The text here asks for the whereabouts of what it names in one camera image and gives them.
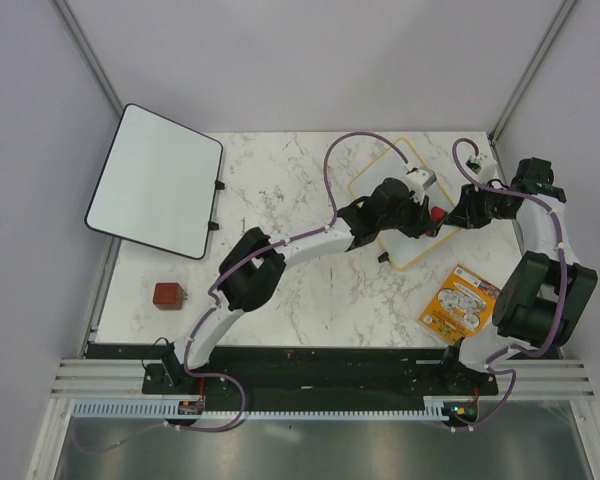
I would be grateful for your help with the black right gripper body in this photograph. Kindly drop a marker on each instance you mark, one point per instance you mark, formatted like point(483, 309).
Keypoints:
point(482, 206)

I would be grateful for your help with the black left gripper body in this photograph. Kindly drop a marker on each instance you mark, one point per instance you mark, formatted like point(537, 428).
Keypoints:
point(409, 218)

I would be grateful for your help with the red bone-shaped eraser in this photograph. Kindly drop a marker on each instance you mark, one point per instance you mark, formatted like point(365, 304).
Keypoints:
point(438, 216)

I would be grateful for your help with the yellow framed small whiteboard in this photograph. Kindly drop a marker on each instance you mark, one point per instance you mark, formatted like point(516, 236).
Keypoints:
point(403, 252)

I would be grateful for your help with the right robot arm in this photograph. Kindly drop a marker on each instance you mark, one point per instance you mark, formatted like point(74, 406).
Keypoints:
point(542, 301)

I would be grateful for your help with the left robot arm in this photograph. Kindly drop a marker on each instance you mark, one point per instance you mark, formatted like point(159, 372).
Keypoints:
point(251, 272)

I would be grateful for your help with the large black framed whiteboard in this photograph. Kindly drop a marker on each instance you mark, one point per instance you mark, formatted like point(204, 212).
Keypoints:
point(158, 185)

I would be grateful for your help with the orange printed packet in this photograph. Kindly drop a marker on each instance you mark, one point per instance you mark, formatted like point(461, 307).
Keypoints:
point(461, 308)

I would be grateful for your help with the red-brown cube block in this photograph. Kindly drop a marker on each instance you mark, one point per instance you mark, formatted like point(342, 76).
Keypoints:
point(169, 296)

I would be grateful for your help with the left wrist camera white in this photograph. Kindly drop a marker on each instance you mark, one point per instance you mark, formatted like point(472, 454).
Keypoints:
point(418, 181)

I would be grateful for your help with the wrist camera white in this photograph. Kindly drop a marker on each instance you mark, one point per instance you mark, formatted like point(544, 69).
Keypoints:
point(418, 181)
point(482, 167)

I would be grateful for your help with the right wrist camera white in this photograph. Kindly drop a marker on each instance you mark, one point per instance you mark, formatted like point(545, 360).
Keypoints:
point(482, 167)

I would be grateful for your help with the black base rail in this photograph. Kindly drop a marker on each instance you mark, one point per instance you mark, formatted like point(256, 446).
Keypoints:
point(267, 377)

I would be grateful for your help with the white slotted cable duct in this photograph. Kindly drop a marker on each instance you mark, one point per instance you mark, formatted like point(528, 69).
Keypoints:
point(175, 408)

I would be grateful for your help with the aluminium frame rail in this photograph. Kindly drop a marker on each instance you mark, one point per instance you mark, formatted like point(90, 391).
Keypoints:
point(537, 379)

